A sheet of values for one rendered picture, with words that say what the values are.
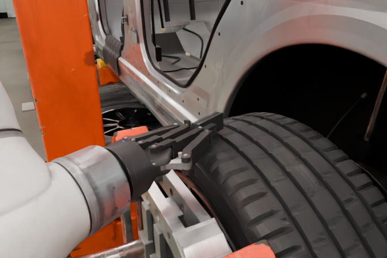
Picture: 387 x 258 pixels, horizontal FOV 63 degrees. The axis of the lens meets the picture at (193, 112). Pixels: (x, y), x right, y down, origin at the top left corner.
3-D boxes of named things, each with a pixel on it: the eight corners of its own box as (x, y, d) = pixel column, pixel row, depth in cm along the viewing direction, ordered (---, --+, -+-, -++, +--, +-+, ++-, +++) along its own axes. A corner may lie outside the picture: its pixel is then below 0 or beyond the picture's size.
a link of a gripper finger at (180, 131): (144, 171, 43) (137, 169, 44) (193, 142, 51) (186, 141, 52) (141, 144, 42) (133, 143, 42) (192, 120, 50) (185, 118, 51)
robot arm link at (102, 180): (98, 253, 32) (141, 222, 36) (84, 173, 29) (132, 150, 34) (52, 221, 38) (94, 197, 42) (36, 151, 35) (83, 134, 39)
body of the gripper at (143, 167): (93, 194, 41) (144, 166, 48) (137, 216, 36) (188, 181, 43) (83, 141, 39) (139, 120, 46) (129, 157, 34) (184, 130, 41)
